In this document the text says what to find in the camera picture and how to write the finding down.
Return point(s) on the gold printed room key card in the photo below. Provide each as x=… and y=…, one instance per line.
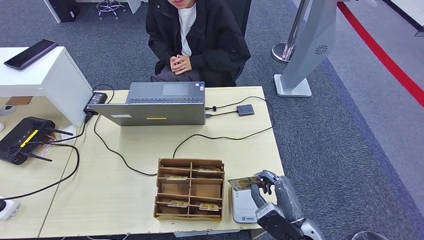
x=209, y=206
x=178, y=203
x=208, y=170
x=177, y=178

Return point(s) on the white desk riser shelf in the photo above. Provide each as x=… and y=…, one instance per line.
x=43, y=79

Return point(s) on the wooden card organizer box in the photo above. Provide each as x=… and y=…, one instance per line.
x=190, y=195

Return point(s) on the white round camera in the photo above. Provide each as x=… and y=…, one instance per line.
x=7, y=110

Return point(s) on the black router with antennas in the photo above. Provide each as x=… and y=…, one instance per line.
x=20, y=139

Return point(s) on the person's right hand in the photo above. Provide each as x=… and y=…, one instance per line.
x=174, y=63

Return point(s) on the beige printed ID card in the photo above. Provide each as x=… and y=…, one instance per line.
x=243, y=183

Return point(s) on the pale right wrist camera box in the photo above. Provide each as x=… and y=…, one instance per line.
x=273, y=218

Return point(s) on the white card reader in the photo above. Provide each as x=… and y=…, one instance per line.
x=242, y=207

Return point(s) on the chrome stool base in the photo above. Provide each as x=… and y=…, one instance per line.
x=109, y=6

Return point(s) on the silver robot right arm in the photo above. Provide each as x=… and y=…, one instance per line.
x=311, y=230

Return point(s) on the small pale card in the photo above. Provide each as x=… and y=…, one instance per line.
x=179, y=58

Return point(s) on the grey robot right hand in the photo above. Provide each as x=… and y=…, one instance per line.
x=286, y=197

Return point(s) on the small black USB hub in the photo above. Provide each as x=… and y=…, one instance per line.
x=245, y=110

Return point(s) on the brown cardboard piece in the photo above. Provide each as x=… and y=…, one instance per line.
x=19, y=100

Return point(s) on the black laptop power adapter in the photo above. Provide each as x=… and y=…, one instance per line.
x=96, y=99

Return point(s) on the person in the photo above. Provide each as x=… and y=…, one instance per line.
x=212, y=36

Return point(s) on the black cabinet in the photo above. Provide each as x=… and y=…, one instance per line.
x=64, y=10

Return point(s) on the round grey object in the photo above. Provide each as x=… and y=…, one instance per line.
x=369, y=236

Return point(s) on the grey laptop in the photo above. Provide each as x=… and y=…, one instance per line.
x=159, y=114

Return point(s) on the black smartphone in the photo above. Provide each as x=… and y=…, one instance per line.
x=30, y=54

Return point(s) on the grey kiosk stand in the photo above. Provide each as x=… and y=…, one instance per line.
x=308, y=49

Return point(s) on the chrome stanchion post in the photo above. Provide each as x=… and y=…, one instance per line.
x=281, y=51

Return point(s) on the person's left hand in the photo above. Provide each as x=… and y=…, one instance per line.
x=185, y=66

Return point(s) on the white table leg panel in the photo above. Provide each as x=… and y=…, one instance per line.
x=134, y=5
x=53, y=11

